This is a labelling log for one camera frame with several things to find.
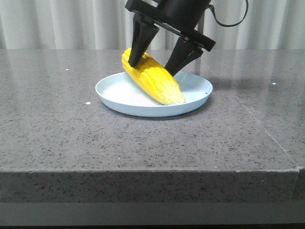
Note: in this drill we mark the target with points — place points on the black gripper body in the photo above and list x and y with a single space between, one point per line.
178 16

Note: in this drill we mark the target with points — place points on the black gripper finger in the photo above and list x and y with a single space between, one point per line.
144 31
183 53

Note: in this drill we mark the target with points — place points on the yellow corn cob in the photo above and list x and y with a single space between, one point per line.
154 79

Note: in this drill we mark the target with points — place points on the light blue round plate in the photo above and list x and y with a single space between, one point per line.
120 93

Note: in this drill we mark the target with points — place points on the grey pleated curtain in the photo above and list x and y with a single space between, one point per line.
106 24

